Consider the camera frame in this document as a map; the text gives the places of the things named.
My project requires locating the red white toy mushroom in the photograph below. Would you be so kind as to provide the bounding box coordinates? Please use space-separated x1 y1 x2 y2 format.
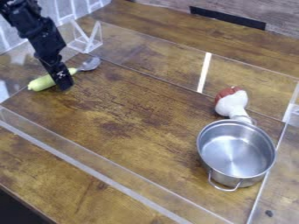
214 87 252 123

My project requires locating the clear acrylic front barrier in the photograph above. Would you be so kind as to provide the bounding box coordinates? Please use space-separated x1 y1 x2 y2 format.
0 106 233 224

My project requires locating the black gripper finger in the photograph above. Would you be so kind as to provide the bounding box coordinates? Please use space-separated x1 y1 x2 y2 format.
39 59 73 91

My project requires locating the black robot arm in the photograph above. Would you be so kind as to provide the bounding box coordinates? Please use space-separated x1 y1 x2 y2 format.
0 0 73 90

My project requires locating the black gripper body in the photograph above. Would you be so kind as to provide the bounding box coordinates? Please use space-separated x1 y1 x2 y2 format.
7 8 65 61

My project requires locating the stainless steel pot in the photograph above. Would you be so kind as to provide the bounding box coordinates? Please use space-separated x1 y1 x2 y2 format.
196 119 276 192

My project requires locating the clear acrylic triangle bracket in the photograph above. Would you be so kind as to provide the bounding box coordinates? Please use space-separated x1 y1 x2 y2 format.
66 20 102 53

